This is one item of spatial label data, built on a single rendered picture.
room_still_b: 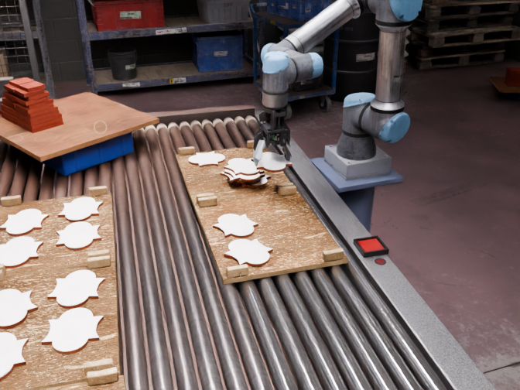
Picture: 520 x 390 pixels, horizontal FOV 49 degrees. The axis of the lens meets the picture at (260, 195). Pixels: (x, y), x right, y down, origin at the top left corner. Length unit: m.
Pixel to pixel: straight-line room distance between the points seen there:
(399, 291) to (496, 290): 1.73
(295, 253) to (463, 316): 1.54
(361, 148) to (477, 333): 1.18
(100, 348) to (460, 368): 0.78
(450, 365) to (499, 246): 2.29
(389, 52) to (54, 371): 1.35
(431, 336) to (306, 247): 0.43
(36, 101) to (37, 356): 1.12
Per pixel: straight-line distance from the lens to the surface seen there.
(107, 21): 5.82
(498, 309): 3.08
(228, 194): 1.87
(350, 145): 2.14
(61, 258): 1.64
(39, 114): 2.24
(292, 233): 1.66
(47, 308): 1.47
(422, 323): 1.43
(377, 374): 1.28
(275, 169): 1.76
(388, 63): 1.94
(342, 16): 1.91
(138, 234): 1.72
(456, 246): 3.50
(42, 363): 1.33
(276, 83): 1.65
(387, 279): 1.55
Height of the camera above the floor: 1.82
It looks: 28 degrees down
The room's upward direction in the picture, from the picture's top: straight up
